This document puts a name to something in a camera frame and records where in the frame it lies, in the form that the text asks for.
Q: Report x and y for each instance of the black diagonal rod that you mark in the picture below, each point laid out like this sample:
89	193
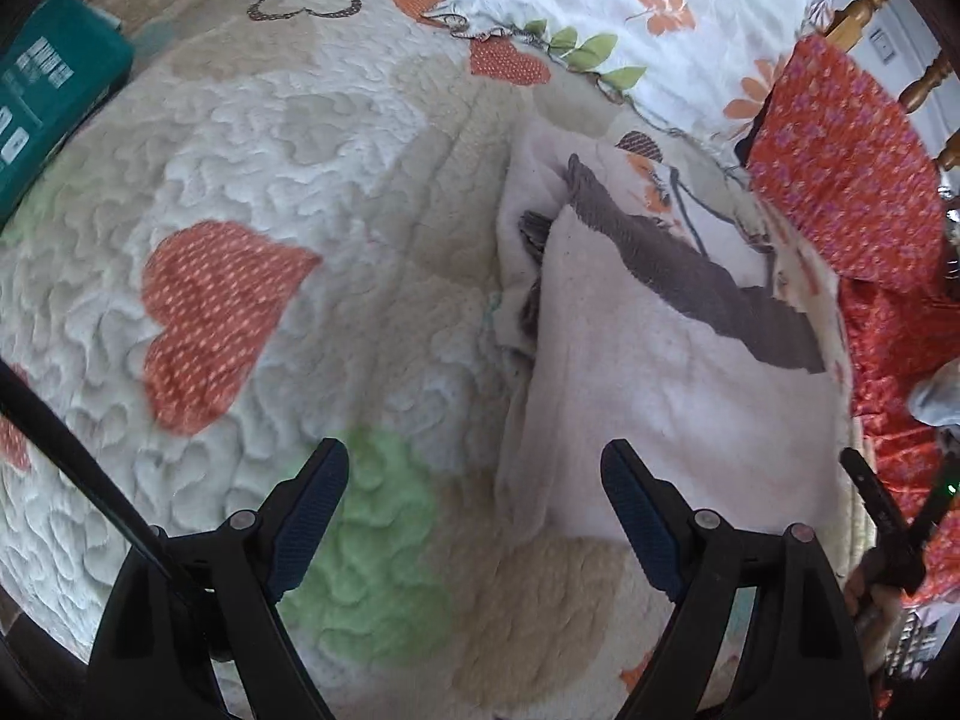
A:
48	433

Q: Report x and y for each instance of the person's hand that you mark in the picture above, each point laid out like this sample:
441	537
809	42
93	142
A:
876	609

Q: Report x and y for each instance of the red floral pillow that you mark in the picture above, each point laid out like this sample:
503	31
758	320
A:
838	156

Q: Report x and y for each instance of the white floral pillow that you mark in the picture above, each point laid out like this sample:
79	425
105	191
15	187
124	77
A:
702	68

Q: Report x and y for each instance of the light pink small garment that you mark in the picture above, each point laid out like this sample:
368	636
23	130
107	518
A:
682	322

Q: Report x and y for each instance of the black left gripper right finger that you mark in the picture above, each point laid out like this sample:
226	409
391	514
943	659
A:
758	626

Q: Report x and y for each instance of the quilted heart pattern bedspread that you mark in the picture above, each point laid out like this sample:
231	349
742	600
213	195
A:
281	230

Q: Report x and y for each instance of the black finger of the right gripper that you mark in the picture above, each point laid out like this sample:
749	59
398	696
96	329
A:
878	502

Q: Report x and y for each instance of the teal package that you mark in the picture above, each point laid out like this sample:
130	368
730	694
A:
65	62

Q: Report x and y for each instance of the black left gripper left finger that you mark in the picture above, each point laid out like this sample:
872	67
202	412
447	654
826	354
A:
154	652

